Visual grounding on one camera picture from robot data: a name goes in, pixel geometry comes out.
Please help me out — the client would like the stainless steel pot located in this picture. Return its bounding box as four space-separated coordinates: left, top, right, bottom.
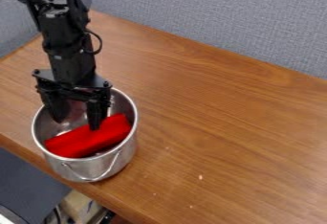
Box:
32 88 137 182

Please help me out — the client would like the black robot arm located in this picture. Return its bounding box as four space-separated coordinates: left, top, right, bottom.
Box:
16 0 112 130

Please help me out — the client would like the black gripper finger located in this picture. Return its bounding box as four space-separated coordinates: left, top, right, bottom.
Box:
40 90 69 123
87 100 109 130

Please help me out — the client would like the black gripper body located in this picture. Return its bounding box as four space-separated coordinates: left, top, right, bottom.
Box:
32 44 112 103

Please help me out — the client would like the red block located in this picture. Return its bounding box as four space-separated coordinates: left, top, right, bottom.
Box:
44 113 132 158

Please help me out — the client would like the beige box under table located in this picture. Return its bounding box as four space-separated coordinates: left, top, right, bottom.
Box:
60 190 104 224

